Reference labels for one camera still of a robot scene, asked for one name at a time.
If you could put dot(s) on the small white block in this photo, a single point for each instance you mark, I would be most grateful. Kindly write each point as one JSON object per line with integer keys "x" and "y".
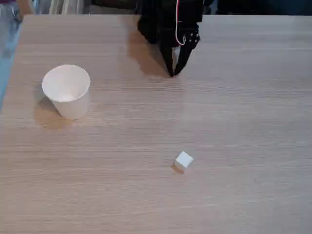
{"x": 183, "y": 161}

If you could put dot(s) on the dark blue furniture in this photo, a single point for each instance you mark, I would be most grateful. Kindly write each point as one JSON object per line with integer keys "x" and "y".
{"x": 263, "y": 6}

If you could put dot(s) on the white paper cup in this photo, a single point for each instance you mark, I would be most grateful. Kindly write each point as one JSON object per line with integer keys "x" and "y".
{"x": 68, "y": 92}

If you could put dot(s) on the pale hanging cloth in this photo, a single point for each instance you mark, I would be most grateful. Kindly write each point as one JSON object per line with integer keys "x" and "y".
{"x": 62, "y": 6}

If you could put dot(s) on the person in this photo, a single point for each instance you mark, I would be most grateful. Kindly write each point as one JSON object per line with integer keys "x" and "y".
{"x": 9, "y": 26}

